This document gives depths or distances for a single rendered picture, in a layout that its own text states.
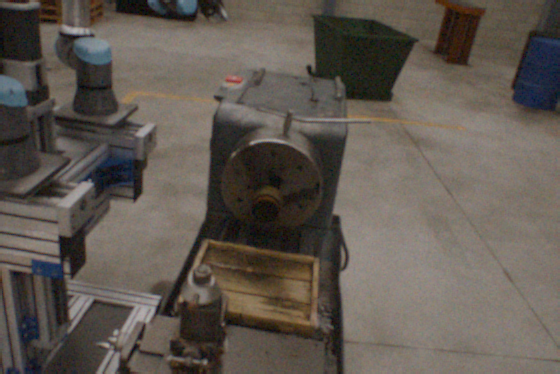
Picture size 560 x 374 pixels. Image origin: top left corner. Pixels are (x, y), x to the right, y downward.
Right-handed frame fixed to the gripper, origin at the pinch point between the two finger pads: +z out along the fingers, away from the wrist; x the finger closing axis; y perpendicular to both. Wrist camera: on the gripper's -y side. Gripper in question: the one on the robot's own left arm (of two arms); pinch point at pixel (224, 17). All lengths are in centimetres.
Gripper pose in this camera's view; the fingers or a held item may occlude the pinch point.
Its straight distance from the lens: 221.0
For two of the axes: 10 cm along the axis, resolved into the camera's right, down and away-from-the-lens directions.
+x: 7.8, -5.4, -3.1
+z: 5.4, 3.5, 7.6
